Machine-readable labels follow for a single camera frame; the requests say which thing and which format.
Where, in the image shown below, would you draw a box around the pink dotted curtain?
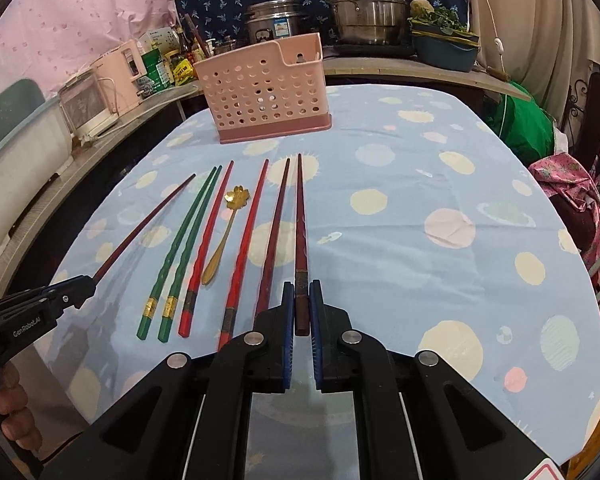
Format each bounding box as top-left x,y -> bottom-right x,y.
0,0 -> 181,128

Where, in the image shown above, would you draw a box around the dark sauce bottle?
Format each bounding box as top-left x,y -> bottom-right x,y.
180,12 -> 203,63

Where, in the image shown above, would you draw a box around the white plastic storage box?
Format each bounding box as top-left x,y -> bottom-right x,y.
0,80 -> 77,263

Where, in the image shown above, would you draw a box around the wooden counter board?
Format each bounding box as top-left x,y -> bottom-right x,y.
324,55 -> 527,97

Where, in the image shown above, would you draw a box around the stainless steel rice cooker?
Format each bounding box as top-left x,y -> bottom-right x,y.
244,0 -> 307,47

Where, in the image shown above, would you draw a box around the dark wooden chair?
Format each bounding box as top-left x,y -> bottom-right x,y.
564,60 -> 600,161

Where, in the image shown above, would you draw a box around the pink kitchen appliance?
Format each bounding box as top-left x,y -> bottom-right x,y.
90,40 -> 148,117

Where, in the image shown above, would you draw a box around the beige curtain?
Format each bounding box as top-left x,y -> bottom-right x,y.
462,0 -> 600,92

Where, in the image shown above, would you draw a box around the green chopstick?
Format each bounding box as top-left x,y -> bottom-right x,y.
136,166 -> 217,340
157,165 -> 223,343

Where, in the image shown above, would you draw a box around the green plastic bag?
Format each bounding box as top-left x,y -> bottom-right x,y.
485,80 -> 557,161

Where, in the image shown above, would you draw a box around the gold flower spoon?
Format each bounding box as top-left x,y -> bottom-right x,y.
201,185 -> 248,286

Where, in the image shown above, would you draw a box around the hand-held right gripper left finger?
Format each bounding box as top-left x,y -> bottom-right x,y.
39,282 -> 297,480

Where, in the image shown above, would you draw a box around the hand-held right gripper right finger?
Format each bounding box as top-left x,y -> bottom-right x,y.
307,280 -> 551,480

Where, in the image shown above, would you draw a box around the person's left hand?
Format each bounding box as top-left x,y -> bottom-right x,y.
0,362 -> 31,446

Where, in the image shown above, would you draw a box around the green carton box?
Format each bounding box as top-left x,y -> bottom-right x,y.
139,49 -> 174,97

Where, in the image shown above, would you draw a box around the black induction cooker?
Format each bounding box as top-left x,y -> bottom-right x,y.
324,42 -> 417,59

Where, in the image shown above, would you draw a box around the dark red chopstick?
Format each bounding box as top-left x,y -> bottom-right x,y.
253,158 -> 291,321
294,153 -> 312,337

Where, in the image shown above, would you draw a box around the stainless steel steamer pot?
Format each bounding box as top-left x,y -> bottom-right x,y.
322,0 -> 417,46

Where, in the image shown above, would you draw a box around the blue plastic basin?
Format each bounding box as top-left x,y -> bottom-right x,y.
410,30 -> 481,72

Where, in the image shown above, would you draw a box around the blue planet print tablecloth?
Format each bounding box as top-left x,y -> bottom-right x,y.
17,82 -> 600,480

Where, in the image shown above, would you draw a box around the pink printed cloth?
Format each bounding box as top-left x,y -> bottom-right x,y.
527,155 -> 600,271

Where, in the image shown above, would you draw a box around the yellow snack packet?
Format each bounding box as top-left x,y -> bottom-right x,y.
172,57 -> 197,86

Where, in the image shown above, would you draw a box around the white cord with switch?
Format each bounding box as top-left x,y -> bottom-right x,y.
474,0 -> 507,77

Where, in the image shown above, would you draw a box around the pink perforated utensil basket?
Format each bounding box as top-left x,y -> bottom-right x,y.
194,32 -> 332,145

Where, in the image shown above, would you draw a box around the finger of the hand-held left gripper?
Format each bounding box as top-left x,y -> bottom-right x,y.
0,274 -> 97,313

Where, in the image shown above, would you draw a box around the white toaster oven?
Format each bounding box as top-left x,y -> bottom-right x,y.
57,70 -> 122,145

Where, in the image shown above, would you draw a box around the leafy green vegetables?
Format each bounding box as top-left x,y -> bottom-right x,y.
409,5 -> 473,37

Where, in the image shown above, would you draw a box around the dark brown chopstick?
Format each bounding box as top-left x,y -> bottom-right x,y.
93,173 -> 197,281

